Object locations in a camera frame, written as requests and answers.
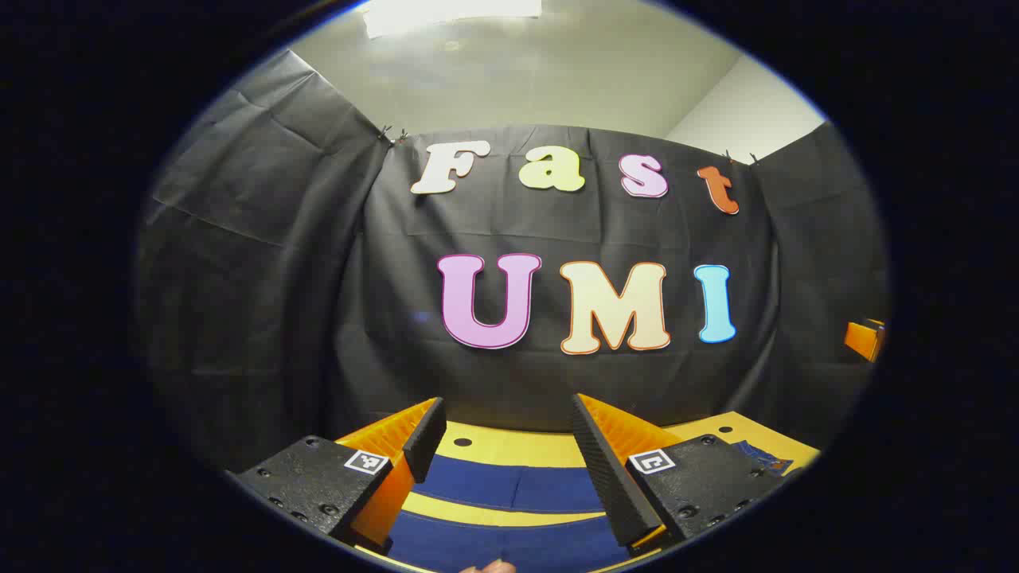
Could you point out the blue denim jeans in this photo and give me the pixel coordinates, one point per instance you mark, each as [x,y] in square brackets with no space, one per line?
[509,485]

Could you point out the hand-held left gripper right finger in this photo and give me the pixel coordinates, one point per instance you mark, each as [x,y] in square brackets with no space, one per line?
[609,477]

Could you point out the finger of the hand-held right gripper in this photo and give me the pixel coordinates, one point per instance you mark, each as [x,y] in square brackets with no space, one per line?
[864,340]

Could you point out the black backdrop cloth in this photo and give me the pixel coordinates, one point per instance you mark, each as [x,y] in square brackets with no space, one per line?
[318,278]

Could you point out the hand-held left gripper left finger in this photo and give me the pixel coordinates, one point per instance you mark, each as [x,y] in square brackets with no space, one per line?
[426,438]

